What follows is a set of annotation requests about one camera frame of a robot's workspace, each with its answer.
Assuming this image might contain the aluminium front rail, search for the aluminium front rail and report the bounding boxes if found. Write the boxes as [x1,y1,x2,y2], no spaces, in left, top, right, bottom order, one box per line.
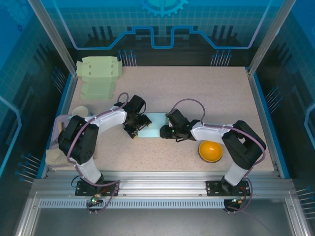
[31,171,296,197]

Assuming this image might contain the small connector with green light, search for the small connector with green light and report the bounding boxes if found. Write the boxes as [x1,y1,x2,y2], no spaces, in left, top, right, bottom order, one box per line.
[90,194,103,206]
[230,196,247,206]

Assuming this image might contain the slotted grey cable duct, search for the slotted grey cable duct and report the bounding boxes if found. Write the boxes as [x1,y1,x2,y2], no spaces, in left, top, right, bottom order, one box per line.
[38,198,228,209]

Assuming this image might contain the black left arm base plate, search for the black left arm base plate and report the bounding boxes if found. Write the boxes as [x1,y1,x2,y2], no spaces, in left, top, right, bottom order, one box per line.
[75,179,120,197]

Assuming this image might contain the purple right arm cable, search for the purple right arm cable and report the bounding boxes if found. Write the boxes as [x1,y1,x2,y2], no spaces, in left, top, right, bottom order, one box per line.
[171,98,268,214]

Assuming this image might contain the pale blue mug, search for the pale blue mug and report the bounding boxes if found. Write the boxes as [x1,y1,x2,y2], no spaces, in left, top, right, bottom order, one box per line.
[71,105,90,118]

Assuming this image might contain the light green paper box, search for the light green paper box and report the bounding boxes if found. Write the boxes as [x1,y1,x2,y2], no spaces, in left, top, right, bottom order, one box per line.
[75,56,123,101]

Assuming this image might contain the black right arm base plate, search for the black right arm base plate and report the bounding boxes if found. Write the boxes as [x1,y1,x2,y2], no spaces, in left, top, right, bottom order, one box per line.
[205,179,252,197]

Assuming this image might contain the orange dome bowl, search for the orange dome bowl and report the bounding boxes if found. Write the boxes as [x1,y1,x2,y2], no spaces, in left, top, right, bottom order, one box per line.
[198,140,224,163]

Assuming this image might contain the aluminium frame post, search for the aluminium frame post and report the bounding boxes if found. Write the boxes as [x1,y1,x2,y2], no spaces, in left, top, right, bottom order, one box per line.
[27,0,81,76]
[247,0,297,76]

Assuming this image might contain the light blue paper box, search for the light blue paper box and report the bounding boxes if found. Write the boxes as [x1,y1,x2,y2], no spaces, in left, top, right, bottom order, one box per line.
[137,112,169,138]

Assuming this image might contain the beige cloth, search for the beige cloth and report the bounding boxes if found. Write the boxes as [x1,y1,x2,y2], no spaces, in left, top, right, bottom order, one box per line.
[45,148,74,169]

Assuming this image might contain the aluminium table side rail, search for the aluminium table side rail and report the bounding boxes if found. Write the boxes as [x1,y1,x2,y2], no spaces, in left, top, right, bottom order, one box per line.
[40,71,81,179]
[247,70,283,178]

